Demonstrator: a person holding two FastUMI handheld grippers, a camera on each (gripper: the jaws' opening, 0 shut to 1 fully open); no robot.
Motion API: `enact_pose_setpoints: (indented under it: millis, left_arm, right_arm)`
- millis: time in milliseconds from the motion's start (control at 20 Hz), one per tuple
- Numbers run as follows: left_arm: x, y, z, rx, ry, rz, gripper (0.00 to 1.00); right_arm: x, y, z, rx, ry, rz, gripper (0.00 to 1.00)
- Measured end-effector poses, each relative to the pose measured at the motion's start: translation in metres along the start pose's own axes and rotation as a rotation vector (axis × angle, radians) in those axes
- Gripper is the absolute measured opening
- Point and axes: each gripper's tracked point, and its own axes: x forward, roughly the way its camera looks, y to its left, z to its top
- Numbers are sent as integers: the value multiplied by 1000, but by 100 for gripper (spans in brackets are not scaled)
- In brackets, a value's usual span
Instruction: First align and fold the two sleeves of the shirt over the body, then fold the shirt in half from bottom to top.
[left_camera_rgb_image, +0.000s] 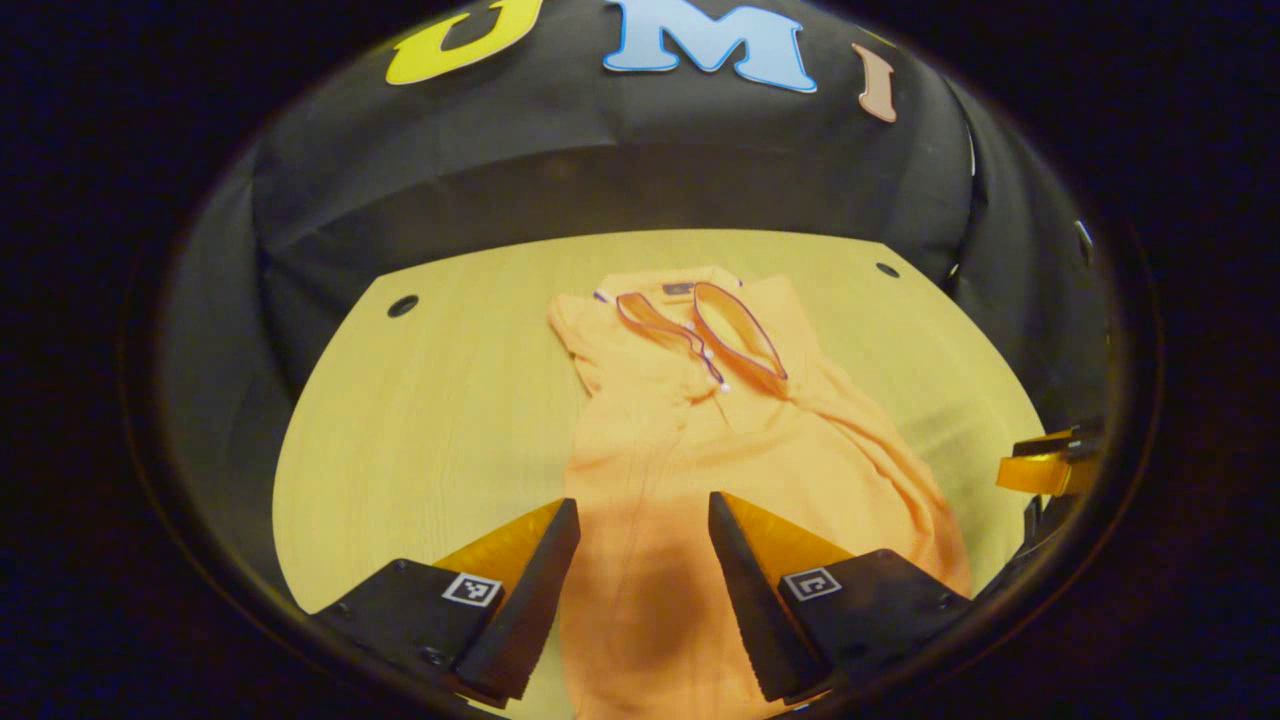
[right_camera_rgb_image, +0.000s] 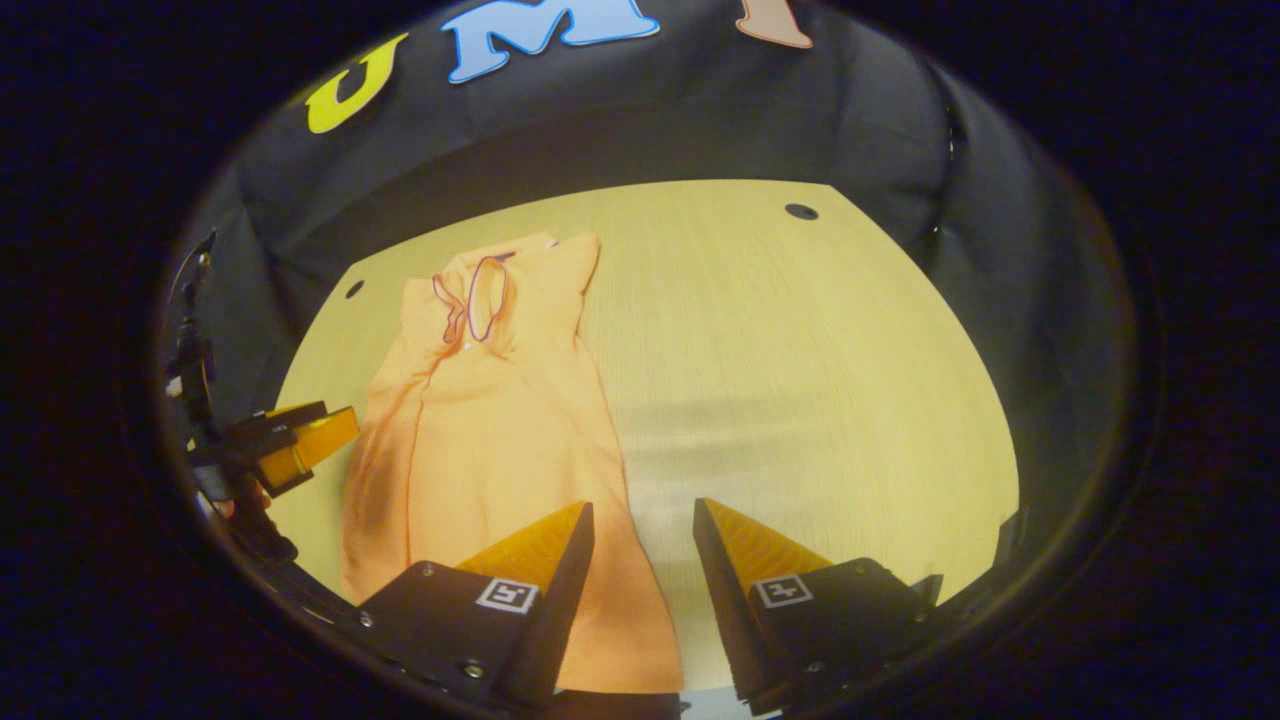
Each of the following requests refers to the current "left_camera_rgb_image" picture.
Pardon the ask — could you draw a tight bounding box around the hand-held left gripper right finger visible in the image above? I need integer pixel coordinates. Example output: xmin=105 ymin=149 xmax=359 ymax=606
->
xmin=708 ymin=490 xmax=976 ymax=705

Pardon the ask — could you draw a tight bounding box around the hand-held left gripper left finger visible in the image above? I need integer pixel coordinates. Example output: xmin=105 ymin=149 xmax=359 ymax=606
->
xmin=310 ymin=497 xmax=581 ymax=705

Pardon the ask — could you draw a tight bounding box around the orange T-shirt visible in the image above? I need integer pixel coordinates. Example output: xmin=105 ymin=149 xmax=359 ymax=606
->
xmin=547 ymin=265 xmax=973 ymax=720

